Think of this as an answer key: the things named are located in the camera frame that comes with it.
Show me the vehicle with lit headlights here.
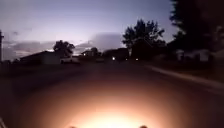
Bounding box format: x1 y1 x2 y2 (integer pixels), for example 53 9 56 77
101 47 130 63

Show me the pale fence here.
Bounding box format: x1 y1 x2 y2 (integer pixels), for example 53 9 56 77
175 49 224 63

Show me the pole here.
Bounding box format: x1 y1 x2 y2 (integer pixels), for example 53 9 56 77
0 30 4 64

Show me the tall dark tree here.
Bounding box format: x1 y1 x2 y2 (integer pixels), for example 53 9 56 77
121 18 167 62

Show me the low building with pitched roof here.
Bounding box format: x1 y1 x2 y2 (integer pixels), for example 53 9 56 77
19 50 62 66

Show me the pale kerb strip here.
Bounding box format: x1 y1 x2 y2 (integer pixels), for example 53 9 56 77
145 64 224 90

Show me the large dark tree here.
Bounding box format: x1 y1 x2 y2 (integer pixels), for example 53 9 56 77
166 0 224 63

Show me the dark asphalt road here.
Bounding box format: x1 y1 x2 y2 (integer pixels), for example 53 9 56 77
0 61 224 128

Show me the distant house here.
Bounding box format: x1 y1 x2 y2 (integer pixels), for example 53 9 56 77
80 47 102 58

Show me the tree with round crown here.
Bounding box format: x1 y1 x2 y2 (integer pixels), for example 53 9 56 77
52 39 76 58

